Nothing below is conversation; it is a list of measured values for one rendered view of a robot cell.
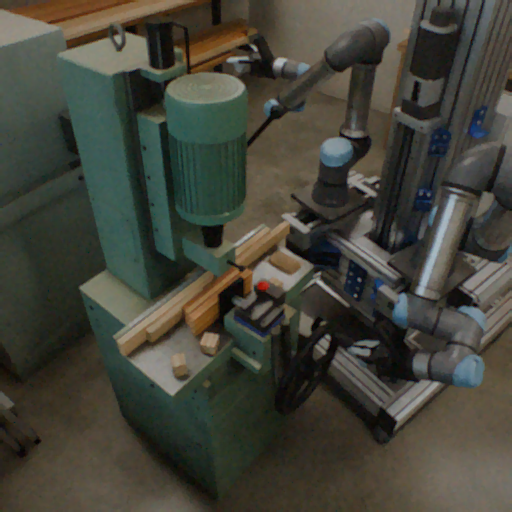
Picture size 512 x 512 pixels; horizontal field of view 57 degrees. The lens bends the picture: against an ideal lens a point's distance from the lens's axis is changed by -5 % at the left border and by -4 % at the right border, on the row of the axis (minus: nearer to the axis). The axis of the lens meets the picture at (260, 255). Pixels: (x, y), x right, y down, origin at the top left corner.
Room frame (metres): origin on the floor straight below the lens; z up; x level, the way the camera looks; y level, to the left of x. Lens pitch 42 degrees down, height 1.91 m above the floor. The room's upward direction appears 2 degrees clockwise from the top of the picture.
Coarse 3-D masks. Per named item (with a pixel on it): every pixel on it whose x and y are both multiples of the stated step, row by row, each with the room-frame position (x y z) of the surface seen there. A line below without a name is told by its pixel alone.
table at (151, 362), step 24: (264, 264) 1.09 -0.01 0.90; (312, 264) 1.10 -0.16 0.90; (288, 288) 0.99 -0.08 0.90; (168, 336) 0.80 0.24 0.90; (192, 336) 0.80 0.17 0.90; (120, 360) 0.75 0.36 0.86; (144, 360) 0.72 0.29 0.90; (168, 360) 0.72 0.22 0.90; (192, 360) 0.73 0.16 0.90; (216, 360) 0.74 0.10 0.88; (240, 360) 0.76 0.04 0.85; (168, 384) 0.65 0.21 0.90; (192, 384) 0.67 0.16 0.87
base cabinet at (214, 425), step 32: (96, 320) 1.02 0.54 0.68; (128, 384) 0.97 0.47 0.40; (256, 384) 0.87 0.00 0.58; (128, 416) 1.03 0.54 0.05; (160, 416) 0.87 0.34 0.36; (192, 416) 0.75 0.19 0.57; (224, 416) 0.75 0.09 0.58; (256, 416) 0.88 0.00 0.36; (160, 448) 0.91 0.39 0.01; (192, 448) 0.77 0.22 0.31; (224, 448) 0.74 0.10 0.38; (256, 448) 0.89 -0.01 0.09; (224, 480) 0.74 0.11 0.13
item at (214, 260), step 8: (192, 232) 1.03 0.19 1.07; (200, 232) 1.03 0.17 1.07; (184, 240) 1.00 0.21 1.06; (192, 240) 0.99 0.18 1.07; (200, 240) 0.99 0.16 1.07; (224, 240) 1.00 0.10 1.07; (184, 248) 1.00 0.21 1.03; (192, 248) 0.98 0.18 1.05; (200, 248) 0.96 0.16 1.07; (208, 248) 0.96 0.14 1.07; (216, 248) 0.96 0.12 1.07; (224, 248) 0.96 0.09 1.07; (232, 248) 0.97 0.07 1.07; (192, 256) 0.99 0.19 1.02; (200, 256) 0.97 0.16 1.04; (208, 256) 0.95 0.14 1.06; (216, 256) 0.93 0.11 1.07; (224, 256) 0.94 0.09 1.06; (232, 256) 0.97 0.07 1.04; (200, 264) 0.97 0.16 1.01; (208, 264) 0.95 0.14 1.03; (216, 264) 0.93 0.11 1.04; (224, 264) 0.94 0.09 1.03; (216, 272) 0.93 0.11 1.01; (224, 272) 0.94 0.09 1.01
